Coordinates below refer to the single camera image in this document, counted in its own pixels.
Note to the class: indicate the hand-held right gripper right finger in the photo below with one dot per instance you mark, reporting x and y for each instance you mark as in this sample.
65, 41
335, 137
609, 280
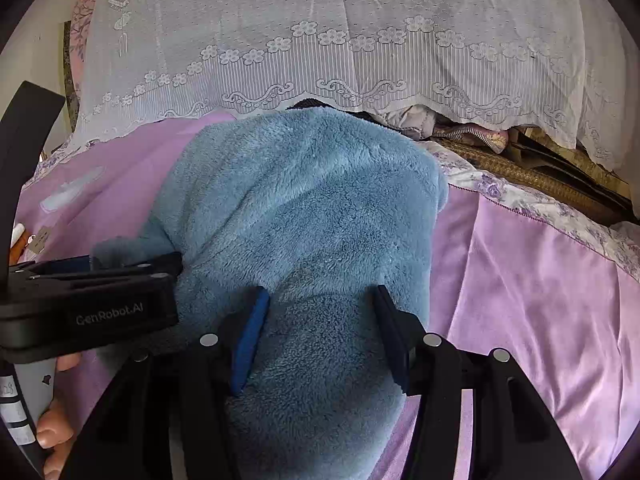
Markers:
397, 345

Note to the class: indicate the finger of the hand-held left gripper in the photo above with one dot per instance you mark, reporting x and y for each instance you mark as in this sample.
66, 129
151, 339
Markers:
70, 262
150, 267

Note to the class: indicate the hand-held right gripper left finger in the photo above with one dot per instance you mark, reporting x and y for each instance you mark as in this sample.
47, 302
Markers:
247, 332

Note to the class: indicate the blue fleece garment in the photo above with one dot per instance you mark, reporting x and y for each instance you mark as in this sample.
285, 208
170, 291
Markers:
310, 210

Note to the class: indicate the person's left hand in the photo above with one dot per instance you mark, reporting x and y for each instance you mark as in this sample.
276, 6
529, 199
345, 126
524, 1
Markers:
55, 425

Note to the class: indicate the small paper tag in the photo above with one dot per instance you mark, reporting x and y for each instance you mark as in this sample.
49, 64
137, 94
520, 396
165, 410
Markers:
40, 240

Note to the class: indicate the purple satin bed sheet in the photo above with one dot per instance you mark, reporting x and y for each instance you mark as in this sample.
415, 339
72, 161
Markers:
525, 310

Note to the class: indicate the woven bamboo mat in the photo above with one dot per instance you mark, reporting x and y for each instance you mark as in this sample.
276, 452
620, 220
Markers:
540, 180

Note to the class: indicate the grey padded cloth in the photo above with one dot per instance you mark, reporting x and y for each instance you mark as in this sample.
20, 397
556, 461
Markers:
412, 120

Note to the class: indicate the pink floral cloth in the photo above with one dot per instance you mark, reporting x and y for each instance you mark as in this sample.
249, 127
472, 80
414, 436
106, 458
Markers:
82, 25

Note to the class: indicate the white lace cover cloth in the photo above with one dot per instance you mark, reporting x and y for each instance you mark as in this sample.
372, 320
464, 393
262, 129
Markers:
350, 20

